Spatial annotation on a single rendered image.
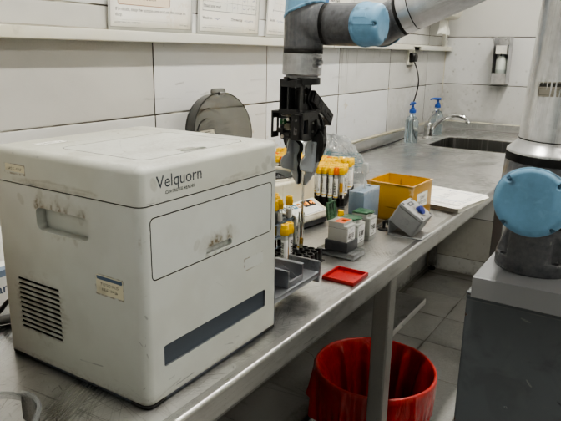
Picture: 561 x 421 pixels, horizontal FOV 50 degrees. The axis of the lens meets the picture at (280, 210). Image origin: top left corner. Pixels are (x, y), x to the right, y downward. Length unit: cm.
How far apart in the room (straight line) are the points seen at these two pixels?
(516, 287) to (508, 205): 18
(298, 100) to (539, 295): 55
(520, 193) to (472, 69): 268
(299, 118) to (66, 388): 61
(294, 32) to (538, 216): 53
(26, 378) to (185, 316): 24
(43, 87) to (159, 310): 75
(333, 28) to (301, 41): 7
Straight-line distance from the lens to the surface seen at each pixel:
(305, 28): 113
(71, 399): 82
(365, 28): 108
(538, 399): 123
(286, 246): 112
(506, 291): 113
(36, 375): 89
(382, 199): 158
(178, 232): 73
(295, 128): 113
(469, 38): 365
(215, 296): 81
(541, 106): 100
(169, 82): 163
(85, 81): 144
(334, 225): 127
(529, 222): 101
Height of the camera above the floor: 130
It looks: 15 degrees down
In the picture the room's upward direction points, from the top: 1 degrees clockwise
